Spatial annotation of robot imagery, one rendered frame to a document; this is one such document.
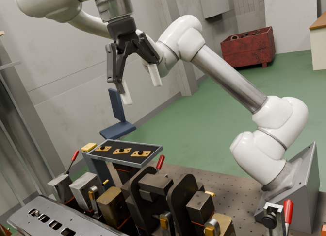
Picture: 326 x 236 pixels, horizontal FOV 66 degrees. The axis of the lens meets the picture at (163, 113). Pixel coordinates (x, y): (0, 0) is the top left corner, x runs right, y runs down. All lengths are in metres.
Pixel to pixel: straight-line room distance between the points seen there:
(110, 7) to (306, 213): 1.00
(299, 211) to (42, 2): 1.12
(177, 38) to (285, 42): 6.13
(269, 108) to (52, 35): 3.18
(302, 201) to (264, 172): 0.17
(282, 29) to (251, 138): 6.15
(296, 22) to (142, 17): 3.84
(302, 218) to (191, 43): 0.84
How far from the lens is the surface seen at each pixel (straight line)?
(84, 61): 4.00
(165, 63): 1.13
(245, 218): 1.32
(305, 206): 1.16
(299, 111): 1.23
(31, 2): 0.75
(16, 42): 3.63
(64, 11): 0.75
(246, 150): 1.15
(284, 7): 7.25
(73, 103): 3.83
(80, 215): 1.18
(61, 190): 1.40
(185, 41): 1.15
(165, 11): 5.20
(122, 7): 0.68
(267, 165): 1.17
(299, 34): 7.11
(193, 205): 0.79
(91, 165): 1.36
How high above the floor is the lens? 1.63
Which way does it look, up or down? 20 degrees down
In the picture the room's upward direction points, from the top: 18 degrees counter-clockwise
